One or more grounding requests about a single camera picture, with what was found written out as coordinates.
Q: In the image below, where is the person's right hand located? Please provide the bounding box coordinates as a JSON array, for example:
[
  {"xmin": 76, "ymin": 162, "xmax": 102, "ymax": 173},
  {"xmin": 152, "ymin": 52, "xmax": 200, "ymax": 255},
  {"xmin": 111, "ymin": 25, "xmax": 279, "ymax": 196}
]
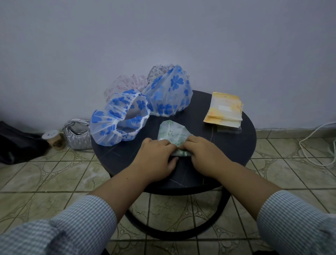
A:
[{"xmin": 183, "ymin": 135, "xmax": 236, "ymax": 179}]

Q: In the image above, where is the person's left hand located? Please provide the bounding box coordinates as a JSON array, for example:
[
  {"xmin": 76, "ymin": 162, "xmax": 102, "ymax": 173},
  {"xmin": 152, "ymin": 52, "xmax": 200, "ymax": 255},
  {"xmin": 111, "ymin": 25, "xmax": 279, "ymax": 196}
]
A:
[{"xmin": 130, "ymin": 138, "xmax": 180, "ymax": 183}]

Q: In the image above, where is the stack of yellow small pouches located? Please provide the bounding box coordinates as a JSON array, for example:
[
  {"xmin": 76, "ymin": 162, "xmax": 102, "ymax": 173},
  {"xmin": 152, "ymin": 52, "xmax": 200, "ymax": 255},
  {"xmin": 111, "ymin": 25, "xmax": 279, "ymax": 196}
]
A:
[{"xmin": 203, "ymin": 92, "xmax": 245, "ymax": 129}]

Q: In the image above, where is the black round side table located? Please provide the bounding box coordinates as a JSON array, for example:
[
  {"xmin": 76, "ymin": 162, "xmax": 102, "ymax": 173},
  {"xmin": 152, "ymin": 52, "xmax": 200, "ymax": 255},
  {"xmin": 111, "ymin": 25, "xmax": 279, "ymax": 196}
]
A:
[{"xmin": 90, "ymin": 90, "xmax": 257, "ymax": 241}]

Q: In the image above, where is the blue flower shower cap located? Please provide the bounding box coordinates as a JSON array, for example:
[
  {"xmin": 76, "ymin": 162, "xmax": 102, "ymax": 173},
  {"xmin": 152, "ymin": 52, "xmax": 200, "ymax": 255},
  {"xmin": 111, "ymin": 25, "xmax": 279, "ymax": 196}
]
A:
[
  {"xmin": 141, "ymin": 64, "xmax": 194, "ymax": 117},
  {"xmin": 90, "ymin": 89, "xmax": 152, "ymax": 147}
]

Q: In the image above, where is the white cable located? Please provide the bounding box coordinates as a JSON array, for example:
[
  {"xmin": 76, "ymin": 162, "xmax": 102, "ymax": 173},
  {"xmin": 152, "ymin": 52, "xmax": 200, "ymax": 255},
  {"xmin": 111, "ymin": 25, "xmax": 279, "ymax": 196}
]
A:
[{"xmin": 299, "ymin": 121, "xmax": 336, "ymax": 167}]

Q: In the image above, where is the ribbon spool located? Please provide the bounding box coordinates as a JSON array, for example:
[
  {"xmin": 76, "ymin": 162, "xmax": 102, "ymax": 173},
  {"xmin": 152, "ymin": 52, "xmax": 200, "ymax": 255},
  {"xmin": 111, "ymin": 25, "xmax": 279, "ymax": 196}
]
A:
[{"xmin": 42, "ymin": 129, "xmax": 66, "ymax": 151}]

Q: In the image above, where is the blue cap clear packet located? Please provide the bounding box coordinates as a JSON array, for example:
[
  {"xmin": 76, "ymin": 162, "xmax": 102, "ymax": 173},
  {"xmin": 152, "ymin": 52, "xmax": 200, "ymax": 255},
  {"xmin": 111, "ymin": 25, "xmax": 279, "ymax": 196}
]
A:
[{"xmin": 216, "ymin": 125, "xmax": 243, "ymax": 135}]

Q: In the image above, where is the silver quilted handbag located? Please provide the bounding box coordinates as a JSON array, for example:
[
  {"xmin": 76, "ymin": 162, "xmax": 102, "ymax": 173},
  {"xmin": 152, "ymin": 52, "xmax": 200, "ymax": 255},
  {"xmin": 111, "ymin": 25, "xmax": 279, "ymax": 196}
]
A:
[{"xmin": 62, "ymin": 118, "xmax": 93, "ymax": 151}]

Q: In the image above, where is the person's left forearm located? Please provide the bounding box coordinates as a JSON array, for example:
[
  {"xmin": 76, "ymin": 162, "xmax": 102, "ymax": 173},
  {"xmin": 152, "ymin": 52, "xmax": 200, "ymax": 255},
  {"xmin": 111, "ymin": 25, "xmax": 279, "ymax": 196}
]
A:
[{"xmin": 0, "ymin": 165, "xmax": 150, "ymax": 255}]

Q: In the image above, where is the pink print shower cap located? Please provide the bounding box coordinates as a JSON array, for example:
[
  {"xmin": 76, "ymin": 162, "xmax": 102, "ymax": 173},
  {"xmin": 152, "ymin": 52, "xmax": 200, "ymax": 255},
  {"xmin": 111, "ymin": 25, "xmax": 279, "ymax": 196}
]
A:
[{"xmin": 104, "ymin": 74, "xmax": 149, "ymax": 102}]

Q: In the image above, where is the green print shower cap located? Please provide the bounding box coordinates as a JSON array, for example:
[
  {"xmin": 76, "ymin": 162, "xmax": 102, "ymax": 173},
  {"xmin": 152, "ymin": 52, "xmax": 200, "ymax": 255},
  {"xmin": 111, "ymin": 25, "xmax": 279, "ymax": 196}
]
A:
[{"xmin": 157, "ymin": 119, "xmax": 195, "ymax": 158}]

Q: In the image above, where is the black bag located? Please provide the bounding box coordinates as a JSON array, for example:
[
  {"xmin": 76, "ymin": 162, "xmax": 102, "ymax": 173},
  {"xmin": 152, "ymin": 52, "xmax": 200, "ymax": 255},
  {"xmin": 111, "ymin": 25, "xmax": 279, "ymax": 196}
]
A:
[{"xmin": 0, "ymin": 120, "xmax": 50, "ymax": 165}]

